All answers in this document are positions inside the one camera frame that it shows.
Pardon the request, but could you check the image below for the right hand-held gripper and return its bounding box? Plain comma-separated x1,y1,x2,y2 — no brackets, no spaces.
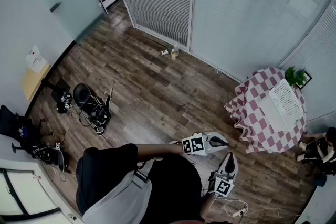
207,152,239,198

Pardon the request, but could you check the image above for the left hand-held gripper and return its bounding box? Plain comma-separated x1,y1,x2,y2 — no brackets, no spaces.
182,132,229,157

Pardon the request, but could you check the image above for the white perforated plastic basket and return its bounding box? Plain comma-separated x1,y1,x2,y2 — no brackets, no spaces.
258,78,306,133

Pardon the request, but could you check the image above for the grey shoulder bag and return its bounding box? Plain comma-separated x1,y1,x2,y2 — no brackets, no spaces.
82,157,164,224

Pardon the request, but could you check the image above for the white power strip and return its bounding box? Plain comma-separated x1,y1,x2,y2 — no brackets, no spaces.
232,206,249,217

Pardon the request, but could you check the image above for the checked cloth covered table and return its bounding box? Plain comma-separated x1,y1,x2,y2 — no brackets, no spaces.
224,67,308,154

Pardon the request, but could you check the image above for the person's black shirt torso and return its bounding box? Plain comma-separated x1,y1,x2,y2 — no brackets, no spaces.
76,143,206,224

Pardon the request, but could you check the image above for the dark blue bin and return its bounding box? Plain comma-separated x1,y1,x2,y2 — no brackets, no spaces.
313,175,329,187

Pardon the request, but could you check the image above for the black round cushion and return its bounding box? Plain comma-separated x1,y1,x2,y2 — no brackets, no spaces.
72,83,93,104

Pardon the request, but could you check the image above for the black backpack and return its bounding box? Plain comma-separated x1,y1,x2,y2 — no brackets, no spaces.
32,145,66,173

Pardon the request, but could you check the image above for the yellow wooden board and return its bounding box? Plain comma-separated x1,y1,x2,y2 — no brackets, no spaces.
20,62,51,102

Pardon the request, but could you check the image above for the white cable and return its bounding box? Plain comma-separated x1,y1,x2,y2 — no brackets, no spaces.
209,197,300,219

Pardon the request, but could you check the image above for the green plant in black frame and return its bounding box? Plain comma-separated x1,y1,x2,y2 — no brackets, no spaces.
284,66,313,90

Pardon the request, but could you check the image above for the heap of black cables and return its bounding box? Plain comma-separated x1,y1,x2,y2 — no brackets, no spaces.
56,87,113,137

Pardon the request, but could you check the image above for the black door handle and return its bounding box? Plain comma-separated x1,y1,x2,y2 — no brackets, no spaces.
49,1,62,13

